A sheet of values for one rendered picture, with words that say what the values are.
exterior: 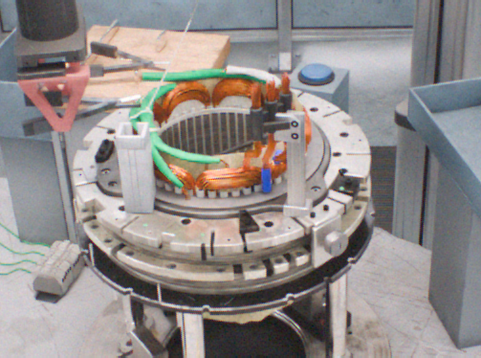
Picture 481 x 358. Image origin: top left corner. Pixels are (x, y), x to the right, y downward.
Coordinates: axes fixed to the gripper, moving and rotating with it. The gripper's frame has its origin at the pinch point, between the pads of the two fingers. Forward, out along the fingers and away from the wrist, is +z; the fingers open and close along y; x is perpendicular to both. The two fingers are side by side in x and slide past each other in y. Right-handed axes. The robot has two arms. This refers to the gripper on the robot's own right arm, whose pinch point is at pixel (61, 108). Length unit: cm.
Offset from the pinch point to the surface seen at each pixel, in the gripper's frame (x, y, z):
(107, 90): 4.4, -22.0, 10.9
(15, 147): -9.1, -29.7, 22.8
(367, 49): 93, -224, 120
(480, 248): 46, 3, 23
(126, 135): 6.2, 6.6, -0.1
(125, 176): 5.7, 8.9, 3.1
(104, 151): 3.7, -1.6, 6.7
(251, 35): 51, -219, 108
